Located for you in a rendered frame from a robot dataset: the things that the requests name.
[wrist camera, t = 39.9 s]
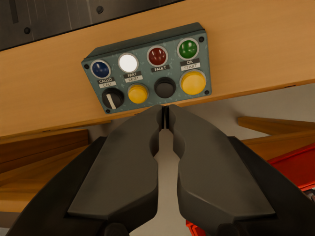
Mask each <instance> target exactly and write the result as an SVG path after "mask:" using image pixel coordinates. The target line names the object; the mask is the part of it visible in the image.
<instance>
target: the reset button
mask: <svg viewBox="0 0 315 236"><path fill-rule="evenodd" d="M147 95H148V93H147V90H146V88H145V87H143V86H141V85H134V86H132V87H131V88H130V90H129V93H128V97H129V99H130V100H131V101H132V102H134V103H143V102H144V101H145V100H146V99H147Z"/></svg>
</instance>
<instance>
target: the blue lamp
mask: <svg viewBox="0 0 315 236"><path fill-rule="evenodd" d="M92 71H93V73H94V74H95V75H96V76H97V77H100V78H104V77H106V76H107V75H108V74H109V68H108V66H107V65H106V64H105V63H103V62H96V63H94V64H93V66H92Z"/></svg>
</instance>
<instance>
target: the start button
mask: <svg viewBox="0 0 315 236"><path fill-rule="evenodd" d="M205 84H206V81H205V78H204V76H203V75H202V74H201V73H200V72H197V71H192V72H188V73H187V74H185V75H184V76H183V78H182V80H181V87H182V90H183V91H184V92H185V93H187V94H189V95H196V94H199V93H200V92H202V91H203V89H204V88H205Z"/></svg>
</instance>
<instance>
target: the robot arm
mask: <svg viewBox="0 0 315 236"><path fill-rule="evenodd" d="M164 120H165V122H166V128H167V129H169V130H170V131H171V132H172V134H173V151H174V153H175V154H176V155H177V156H178V157H179V158H180V161H179V163H178V178H177V197H178V204H179V211H180V214H181V216H182V217H183V218H184V219H186V220H188V221H189V222H191V223H193V224H194V225H196V226H198V227H200V228H201V229H203V230H204V231H205V234H206V236H315V203H314V202H313V201H312V200H311V199H310V198H309V197H308V196H307V195H306V194H305V193H304V192H303V191H302V190H301V189H300V188H299V187H298V186H296V185H295V184H294V183H293V182H292V181H291V180H290V179H288V178H287V177H286V176H285V175H283V174H282V173H281V172H280V171H278V170H277V169H276V168H274V167H273V166H272V165H271V164H269V163H268V162H267V161H266V160H264V159H263V158H262V157H260V156H259V155H258V154H257V153H256V152H254V151H253V150H252V149H250V148H249V147H248V146H247V145H245V144H244V143H243V142H242V141H240V140H239V139H238V138H236V137H235V136H227V135H226V134H224V133H223V132H222V131H221V130H219V129H218V128H217V127H216V126H214V125H213V124H211V123H210V122H208V121H207V120H205V119H203V118H201V117H199V116H197V115H195V114H193V113H191V112H189V111H187V110H185V109H183V108H181V107H179V106H177V105H175V104H170V105H166V106H164V105H160V104H156V105H154V106H152V107H150V108H148V109H146V110H144V111H143V112H141V113H139V114H137V115H135V116H133V117H131V118H130V119H128V120H126V121H125V122H123V123H122V124H120V125H119V126H118V127H116V128H115V129H114V130H113V131H112V132H111V133H109V134H108V135H107V136H106V137H103V136H100V137H98V138H97V139H96V140H95V141H94V142H93V143H91V144H90V145H89V146H88V147H87V148H86V149H85V150H83V151H82V152H81V153H80V154H79V155H78V156H77V157H76V158H75V159H73V160H72V161H71V162H70V163H69V164H68V165H66V166H65V167H64V168H63V169H62V170H61V171H59V172H58V173H57V174H56V175H55V176H54V177H53V178H52V179H51V180H49V181H48V182H47V183H46V184H45V185H44V186H43V187H42V188H41V190H40V191H39V192H38V193H37V194H36V195H35V196H34V197H33V198H32V200H31V201H30V202H29V203H28V204H27V206H26V207H25V208H24V209H23V211H22V212H21V213H20V215H19V216H18V217H17V219H16V220H15V222H14V223H13V225H12V226H11V228H10V229H9V231H8V232H7V234H6V235H5V236H130V235H129V233H131V232H132V231H133V230H135V229H136V228H138V227H140V226H141V225H143V224H145V223H146V222H148V221H150V220H151V219H153V218H154V217H155V215H156V214H157V211H158V163H157V161H156V160H155V158H154V156H155V155H156V153H157V152H158V151H159V132H160V131H161V130H162V129H164Z"/></svg>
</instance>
